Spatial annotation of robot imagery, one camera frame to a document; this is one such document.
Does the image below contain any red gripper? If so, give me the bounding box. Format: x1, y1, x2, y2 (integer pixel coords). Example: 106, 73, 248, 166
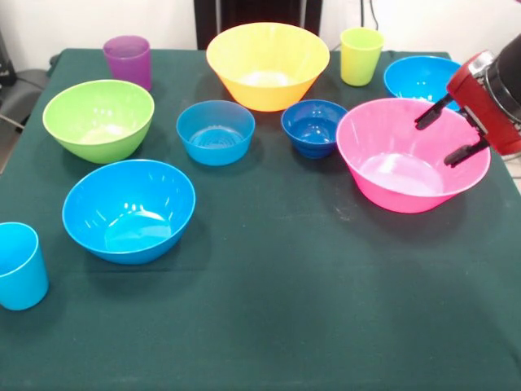
414, 51, 521, 166

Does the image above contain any pink bowl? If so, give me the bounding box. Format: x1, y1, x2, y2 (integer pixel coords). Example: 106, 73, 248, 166
335, 97, 492, 214

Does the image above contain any large blue bowl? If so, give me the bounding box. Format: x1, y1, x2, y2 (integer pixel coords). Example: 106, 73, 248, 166
383, 55, 463, 113
61, 159, 197, 266

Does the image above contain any yellow-green cup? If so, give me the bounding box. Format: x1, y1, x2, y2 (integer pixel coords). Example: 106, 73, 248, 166
339, 27, 385, 87

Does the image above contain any small dark blue bowl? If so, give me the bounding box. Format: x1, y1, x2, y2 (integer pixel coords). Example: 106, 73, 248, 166
280, 99, 349, 160

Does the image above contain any orange bowl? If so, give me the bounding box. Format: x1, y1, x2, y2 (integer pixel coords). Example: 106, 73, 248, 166
205, 22, 331, 112

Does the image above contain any dark green tablecloth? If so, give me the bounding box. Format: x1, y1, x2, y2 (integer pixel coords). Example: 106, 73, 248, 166
0, 47, 521, 391

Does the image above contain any small light blue bowl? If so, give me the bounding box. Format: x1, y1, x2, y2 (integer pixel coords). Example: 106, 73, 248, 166
176, 99, 256, 167

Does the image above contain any purple cup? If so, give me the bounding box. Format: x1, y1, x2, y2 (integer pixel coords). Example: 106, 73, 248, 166
102, 35, 153, 92

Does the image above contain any lime green bowl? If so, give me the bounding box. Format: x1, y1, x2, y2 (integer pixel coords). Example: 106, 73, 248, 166
42, 79, 155, 165

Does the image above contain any grey chair base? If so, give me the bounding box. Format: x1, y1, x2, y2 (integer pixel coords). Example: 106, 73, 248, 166
0, 67, 52, 123

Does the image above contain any light blue cup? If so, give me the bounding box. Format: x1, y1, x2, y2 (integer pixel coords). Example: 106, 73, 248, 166
0, 222, 50, 312

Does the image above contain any black hanging cable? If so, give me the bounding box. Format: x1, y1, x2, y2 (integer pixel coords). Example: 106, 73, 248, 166
368, 0, 382, 33

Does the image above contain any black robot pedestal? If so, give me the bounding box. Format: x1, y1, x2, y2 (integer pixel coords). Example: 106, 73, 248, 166
193, 0, 323, 51

